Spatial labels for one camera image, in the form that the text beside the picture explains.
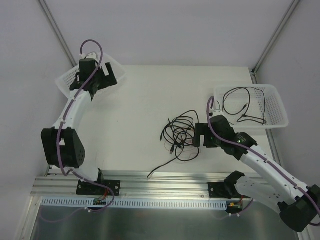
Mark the left white plastic basket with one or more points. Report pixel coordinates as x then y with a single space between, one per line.
64 82

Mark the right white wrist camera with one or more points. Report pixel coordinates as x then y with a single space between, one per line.
215 112

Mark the left aluminium frame post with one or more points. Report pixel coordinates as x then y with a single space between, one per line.
56 30

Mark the white plastic basket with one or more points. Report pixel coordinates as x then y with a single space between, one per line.
64 82
256 106

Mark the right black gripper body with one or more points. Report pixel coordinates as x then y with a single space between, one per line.
198 135

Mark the aluminium frame post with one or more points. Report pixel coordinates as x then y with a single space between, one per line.
276 34
56 30

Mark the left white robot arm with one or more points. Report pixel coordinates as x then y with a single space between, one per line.
62 145

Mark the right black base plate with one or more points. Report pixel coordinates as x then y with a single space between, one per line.
222 190

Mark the white slotted cable duct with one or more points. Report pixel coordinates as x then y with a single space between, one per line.
135 203

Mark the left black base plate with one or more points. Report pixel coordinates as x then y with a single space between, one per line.
88 189

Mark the aluminium mounting rail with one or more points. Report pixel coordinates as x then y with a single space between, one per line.
134 184

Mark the right white plastic basket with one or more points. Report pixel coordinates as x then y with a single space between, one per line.
256 106

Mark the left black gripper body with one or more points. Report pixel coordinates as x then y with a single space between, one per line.
105 78

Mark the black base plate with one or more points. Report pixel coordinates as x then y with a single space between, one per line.
222 190
88 189

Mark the right aluminium frame post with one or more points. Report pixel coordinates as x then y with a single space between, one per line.
276 34

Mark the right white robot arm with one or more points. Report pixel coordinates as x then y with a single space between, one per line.
297 203

